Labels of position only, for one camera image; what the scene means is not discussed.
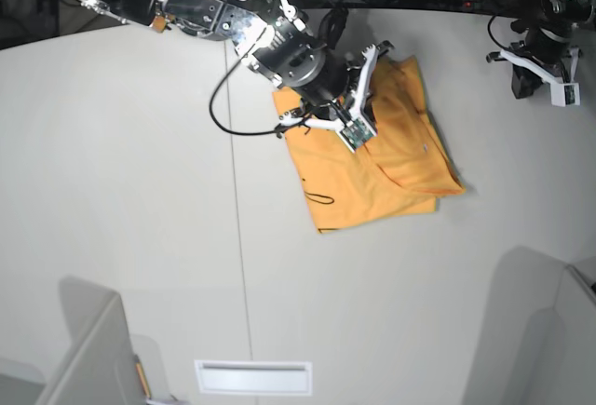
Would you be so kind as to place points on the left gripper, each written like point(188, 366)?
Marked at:
point(545, 46)

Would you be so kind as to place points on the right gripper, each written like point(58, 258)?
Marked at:
point(332, 91)

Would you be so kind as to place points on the orange yellow T-shirt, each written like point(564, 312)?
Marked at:
point(403, 170)

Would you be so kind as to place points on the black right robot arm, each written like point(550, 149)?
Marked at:
point(272, 38)

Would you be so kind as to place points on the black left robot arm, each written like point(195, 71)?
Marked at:
point(516, 13)

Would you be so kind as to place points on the grey box right corner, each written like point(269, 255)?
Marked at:
point(575, 306)

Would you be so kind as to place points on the grey box corner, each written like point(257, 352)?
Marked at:
point(575, 306)
point(99, 367)

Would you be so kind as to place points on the orange pencil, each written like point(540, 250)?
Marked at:
point(143, 379)

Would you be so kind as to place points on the grey box left corner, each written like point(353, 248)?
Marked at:
point(99, 367)

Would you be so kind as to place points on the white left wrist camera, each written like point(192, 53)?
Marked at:
point(565, 94)

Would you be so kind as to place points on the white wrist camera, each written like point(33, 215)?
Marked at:
point(357, 132)
point(565, 94)

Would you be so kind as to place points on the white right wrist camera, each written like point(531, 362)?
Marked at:
point(357, 132)

